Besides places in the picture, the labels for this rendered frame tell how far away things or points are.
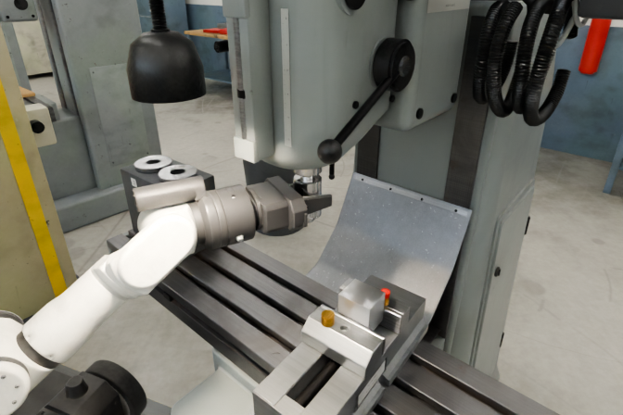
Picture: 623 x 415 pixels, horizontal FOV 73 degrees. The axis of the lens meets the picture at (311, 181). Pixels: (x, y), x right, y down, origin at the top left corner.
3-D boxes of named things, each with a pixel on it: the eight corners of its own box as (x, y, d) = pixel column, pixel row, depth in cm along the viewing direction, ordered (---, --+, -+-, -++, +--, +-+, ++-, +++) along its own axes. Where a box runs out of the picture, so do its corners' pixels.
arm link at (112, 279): (207, 238, 57) (129, 314, 54) (193, 224, 65) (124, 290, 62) (173, 206, 55) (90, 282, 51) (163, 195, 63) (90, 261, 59)
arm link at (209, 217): (234, 252, 61) (152, 275, 56) (214, 235, 70) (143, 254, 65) (221, 176, 59) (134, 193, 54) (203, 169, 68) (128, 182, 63)
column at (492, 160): (437, 517, 135) (561, -20, 68) (325, 428, 162) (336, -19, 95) (491, 408, 170) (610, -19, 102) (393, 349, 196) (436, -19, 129)
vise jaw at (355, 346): (364, 380, 63) (366, 360, 61) (300, 341, 70) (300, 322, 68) (384, 354, 67) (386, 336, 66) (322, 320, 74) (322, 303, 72)
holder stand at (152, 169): (183, 261, 101) (171, 187, 93) (133, 232, 113) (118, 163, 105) (222, 239, 110) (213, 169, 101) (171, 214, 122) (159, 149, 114)
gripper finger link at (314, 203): (329, 207, 70) (297, 215, 68) (330, 190, 69) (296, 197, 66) (335, 211, 69) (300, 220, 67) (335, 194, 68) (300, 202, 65)
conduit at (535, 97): (530, 142, 61) (567, -15, 52) (427, 120, 71) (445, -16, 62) (561, 115, 74) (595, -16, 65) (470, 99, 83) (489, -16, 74)
